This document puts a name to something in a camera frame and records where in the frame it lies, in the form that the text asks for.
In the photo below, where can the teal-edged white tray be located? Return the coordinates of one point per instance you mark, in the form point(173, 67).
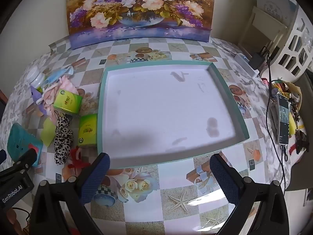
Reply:
point(159, 102)

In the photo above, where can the red fabric bow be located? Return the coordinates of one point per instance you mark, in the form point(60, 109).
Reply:
point(75, 155)

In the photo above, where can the teal plastic toy box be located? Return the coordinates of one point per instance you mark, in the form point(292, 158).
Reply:
point(19, 139)

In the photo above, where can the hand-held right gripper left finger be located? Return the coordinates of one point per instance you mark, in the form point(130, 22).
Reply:
point(96, 176)

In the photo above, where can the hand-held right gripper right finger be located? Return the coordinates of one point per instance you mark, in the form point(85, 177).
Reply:
point(223, 176)

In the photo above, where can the blue face mask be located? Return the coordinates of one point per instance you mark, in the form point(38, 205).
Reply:
point(57, 74)

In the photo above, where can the white plastic basket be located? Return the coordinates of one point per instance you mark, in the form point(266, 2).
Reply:
point(291, 41)

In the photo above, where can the purple cloth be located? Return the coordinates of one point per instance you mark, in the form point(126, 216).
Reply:
point(35, 93)

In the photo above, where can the green tissue pack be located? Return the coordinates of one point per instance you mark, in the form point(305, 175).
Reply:
point(87, 129)
point(67, 101)

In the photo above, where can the white wooden chair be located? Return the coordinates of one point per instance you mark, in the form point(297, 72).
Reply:
point(259, 22)

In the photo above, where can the black charger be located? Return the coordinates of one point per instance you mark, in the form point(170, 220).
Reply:
point(256, 61)

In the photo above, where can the pink and white fluffy cloth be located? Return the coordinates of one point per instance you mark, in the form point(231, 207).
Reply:
point(50, 96)

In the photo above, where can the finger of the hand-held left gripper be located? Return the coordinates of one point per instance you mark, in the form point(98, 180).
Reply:
point(2, 156)
point(24, 158)

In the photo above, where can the white power strip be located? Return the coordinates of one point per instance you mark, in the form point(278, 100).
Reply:
point(240, 58)

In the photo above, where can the yellow-green cloth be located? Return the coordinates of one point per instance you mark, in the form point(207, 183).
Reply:
point(47, 132)

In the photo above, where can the white pill bottle green label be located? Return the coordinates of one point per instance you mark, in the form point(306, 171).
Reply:
point(36, 77)

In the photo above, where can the pile of small colourful items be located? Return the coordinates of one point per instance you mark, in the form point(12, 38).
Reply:
point(297, 98)

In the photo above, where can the leopard print scrunchie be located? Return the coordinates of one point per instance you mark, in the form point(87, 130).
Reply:
point(62, 139)

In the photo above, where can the smartphone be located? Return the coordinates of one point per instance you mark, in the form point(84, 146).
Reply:
point(283, 120)

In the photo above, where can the floral painting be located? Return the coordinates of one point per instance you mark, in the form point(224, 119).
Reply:
point(141, 9)

